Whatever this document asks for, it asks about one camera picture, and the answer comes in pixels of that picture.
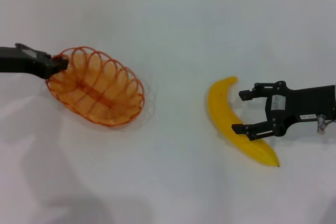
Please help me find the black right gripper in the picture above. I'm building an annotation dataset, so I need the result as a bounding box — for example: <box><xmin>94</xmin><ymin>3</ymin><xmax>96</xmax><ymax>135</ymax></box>
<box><xmin>231</xmin><ymin>80</ymin><xmax>336</xmax><ymax>142</ymax></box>

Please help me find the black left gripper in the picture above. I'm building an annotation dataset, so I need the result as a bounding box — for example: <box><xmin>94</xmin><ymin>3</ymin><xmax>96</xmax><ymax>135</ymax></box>
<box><xmin>0</xmin><ymin>42</ymin><xmax>70</xmax><ymax>80</ymax></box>

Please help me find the yellow banana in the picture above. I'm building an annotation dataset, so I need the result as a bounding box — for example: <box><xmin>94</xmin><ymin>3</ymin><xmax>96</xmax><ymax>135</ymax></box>
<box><xmin>207</xmin><ymin>76</ymin><xmax>280</xmax><ymax>168</ymax></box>

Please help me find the orange wicker basket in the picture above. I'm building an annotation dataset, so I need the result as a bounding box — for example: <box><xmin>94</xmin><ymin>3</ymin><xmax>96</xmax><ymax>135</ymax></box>
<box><xmin>45</xmin><ymin>46</ymin><xmax>146</xmax><ymax>128</ymax></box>

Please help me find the right gripper cable with connector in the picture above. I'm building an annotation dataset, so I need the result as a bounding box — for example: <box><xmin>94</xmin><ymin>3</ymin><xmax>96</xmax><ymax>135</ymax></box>
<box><xmin>316</xmin><ymin>114</ymin><xmax>336</xmax><ymax>133</ymax></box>

